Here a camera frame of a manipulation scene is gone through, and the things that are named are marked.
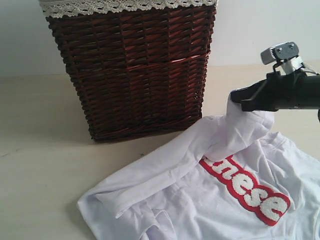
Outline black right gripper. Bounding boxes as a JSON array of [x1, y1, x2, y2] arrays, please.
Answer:
[[230, 72, 320, 112]]

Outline white t-shirt red lettering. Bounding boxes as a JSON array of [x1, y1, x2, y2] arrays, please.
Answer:
[[77, 102, 320, 240]]

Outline dark brown wicker basket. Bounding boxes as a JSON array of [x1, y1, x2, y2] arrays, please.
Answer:
[[47, 5, 217, 142]]

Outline beige lace basket liner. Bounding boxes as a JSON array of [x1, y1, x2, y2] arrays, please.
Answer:
[[39, 0, 218, 18]]

